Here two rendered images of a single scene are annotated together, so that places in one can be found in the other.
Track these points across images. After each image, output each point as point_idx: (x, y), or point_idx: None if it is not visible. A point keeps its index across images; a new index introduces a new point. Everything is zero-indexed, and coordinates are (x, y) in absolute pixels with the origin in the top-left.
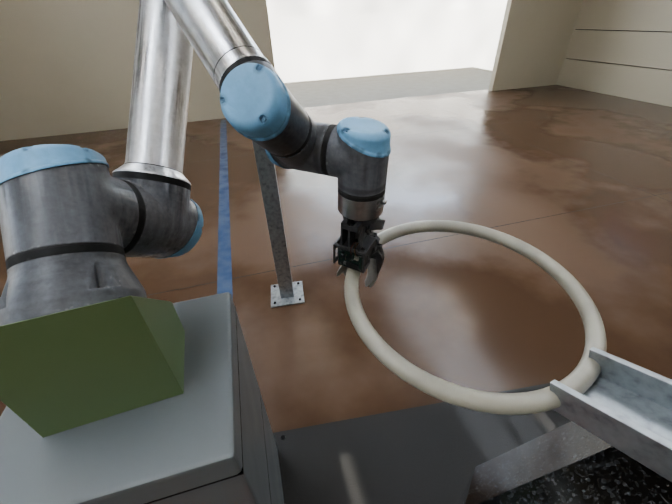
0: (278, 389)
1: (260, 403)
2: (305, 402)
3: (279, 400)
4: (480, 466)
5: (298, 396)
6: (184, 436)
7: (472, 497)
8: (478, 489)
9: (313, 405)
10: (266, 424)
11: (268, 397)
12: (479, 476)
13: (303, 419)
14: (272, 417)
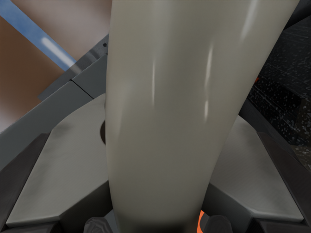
0: (69, 4)
1: (85, 95)
2: (100, 3)
3: (78, 14)
4: (308, 101)
5: (90, 1)
6: None
7: (299, 136)
8: (306, 131)
9: (108, 3)
10: (97, 85)
11: (67, 17)
12: (307, 114)
13: (108, 21)
14: (84, 32)
